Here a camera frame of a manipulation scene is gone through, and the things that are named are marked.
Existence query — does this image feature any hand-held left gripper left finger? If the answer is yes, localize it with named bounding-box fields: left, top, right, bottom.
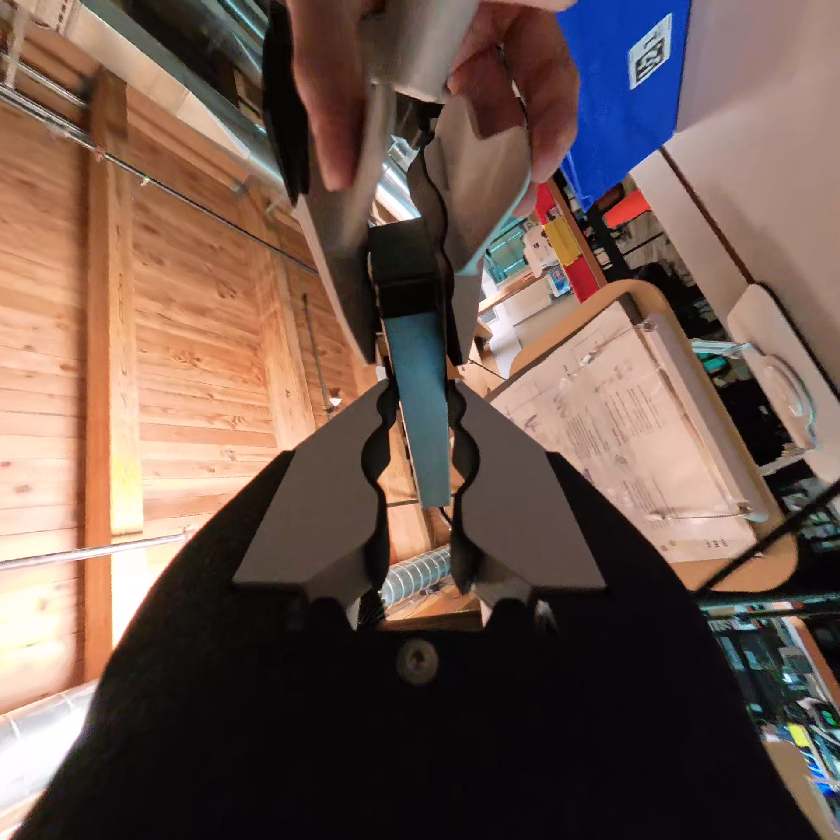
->
left=231, top=379, right=400, bottom=609

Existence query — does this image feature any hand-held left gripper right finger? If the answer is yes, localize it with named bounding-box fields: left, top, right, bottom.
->
left=446, top=381, right=607, bottom=624

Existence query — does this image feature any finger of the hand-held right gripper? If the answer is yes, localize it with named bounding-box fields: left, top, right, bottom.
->
left=294, top=85, right=399, bottom=366
left=406, top=98, right=534, bottom=366

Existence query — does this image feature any long black usb hub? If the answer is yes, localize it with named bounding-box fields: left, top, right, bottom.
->
left=366, top=222, right=455, bottom=509

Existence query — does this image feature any blue storage bin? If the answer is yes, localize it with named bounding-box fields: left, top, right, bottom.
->
left=556, top=0, right=694, bottom=212

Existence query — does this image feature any person's right hand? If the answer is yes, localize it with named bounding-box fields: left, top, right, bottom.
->
left=285, top=0, right=581, bottom=219

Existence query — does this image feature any white cardboard box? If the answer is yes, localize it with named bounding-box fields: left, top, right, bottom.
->
left=524, top=223, right=553, bottom=277

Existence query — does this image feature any yellow storage bin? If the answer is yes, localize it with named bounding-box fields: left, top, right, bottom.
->
left=543, top=217, right=585, bottom=266

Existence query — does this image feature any blue header printed sheet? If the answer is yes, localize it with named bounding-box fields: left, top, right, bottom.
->
left=505, top=308, right=772, bottom=565

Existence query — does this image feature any red storage bin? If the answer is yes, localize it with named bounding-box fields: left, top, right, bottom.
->
left=535, top=184, right=608, bottom=304

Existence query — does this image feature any wooden document stand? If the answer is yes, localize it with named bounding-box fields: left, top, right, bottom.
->
left=489, top=279, right=821, bottom=592

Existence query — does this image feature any black tripod pole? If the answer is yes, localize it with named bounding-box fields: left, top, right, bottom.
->
left=692, top=479, right=840, bottom=614

